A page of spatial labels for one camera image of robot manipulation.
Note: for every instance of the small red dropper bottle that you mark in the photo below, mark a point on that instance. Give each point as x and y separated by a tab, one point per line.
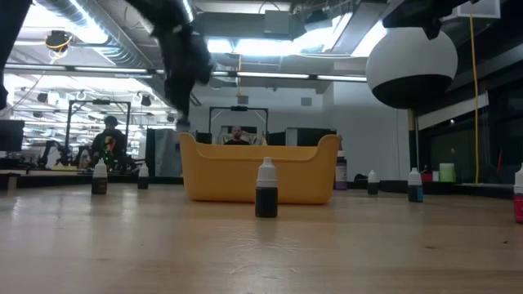
519	208

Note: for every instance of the low black object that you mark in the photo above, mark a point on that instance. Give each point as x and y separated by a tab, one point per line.
361	178

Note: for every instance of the small white cup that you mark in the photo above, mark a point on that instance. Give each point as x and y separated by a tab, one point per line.
436	176

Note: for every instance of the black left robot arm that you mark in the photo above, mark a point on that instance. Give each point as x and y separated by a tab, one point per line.
12	32

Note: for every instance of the grey square wall box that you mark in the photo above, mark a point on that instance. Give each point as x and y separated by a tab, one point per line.
306	102
243	100

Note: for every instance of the small orange bottle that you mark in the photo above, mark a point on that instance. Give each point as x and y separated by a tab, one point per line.
264	142

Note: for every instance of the long ceiling light rail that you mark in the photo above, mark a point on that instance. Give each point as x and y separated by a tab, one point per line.
274	75

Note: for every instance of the silver ribbed ceiling duct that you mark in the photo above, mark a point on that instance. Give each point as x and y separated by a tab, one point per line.
126	51

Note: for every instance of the large purple food colouring bottle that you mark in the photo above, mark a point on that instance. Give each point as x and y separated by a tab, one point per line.
342	173

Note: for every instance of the dark vertical post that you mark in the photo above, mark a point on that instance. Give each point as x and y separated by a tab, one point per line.
412	159

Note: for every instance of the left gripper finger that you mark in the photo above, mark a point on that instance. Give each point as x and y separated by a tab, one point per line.
175	102
187	106

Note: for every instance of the large white sphere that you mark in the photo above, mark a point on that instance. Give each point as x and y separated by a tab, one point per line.
408	61

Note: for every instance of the black studio lamp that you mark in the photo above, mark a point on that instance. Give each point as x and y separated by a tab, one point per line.
146	101
42	97

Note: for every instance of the pale green container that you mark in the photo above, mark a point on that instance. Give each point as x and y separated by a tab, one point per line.
447	173

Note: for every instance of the black aluminium table frame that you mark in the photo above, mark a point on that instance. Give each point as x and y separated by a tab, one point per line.
470	190

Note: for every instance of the black rig frame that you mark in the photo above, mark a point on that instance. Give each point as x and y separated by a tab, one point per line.
218	108
100	102

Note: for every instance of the grey partition screen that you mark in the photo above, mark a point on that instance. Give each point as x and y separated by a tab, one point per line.
167	155

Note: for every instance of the grey ceiling box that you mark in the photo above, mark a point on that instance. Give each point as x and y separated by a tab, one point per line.
278	22

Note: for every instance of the yellow plastic bin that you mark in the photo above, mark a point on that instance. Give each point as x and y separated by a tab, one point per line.
245	179

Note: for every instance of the small red box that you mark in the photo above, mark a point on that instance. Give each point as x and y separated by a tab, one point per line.
426	177

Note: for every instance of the black monitor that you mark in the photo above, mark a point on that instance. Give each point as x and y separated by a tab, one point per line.
312	136
12	134

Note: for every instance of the small dark dropper bottle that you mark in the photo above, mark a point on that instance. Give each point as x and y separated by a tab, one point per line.
266	202
372	188
143	182
99	185

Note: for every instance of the person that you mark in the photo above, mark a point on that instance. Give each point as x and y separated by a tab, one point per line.
237	141
108	143

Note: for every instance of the white ceiling box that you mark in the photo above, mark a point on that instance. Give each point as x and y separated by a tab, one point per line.
486	9

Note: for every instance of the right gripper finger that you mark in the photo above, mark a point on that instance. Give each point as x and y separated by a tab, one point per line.
408	20
412	6

